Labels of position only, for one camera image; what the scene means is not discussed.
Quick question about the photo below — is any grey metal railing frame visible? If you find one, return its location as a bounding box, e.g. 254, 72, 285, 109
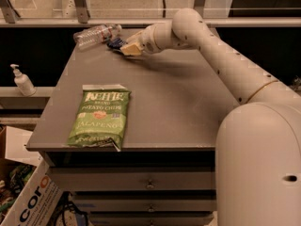
0, 0, 301, 27

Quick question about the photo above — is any grey drawer cabinet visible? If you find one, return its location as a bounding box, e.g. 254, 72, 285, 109
26, 45, 238, 226

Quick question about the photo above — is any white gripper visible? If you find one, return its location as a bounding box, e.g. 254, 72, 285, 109
120, 25, 157, 56

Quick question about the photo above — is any white cardboard box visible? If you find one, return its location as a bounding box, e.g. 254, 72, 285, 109
0, 126, 62, 226

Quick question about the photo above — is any dark blue rxbar wrapper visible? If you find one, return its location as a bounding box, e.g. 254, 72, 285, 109
106, 37, 127, 52

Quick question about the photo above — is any clear plastic water bottle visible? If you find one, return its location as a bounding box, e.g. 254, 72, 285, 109
73, 24, 122, 50

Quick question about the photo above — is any white pump dispenser bottle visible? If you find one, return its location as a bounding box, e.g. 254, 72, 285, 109
10, 64, 36, 96

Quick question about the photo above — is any top drawer knob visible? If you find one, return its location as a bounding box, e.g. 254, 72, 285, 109
146, 180, 155, 190

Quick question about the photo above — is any green kettle chips bag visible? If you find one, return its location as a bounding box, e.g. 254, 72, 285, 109
67, 84, 131, 152

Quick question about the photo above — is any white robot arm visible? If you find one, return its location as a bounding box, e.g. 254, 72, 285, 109
121, 8, 301, 226

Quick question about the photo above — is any middle drawer knob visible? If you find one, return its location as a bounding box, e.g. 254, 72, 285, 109
147, 204, 155, 213

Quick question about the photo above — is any drawer knob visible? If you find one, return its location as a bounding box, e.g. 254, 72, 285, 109
147, 204, 155, 213
146, 180, 155, 190

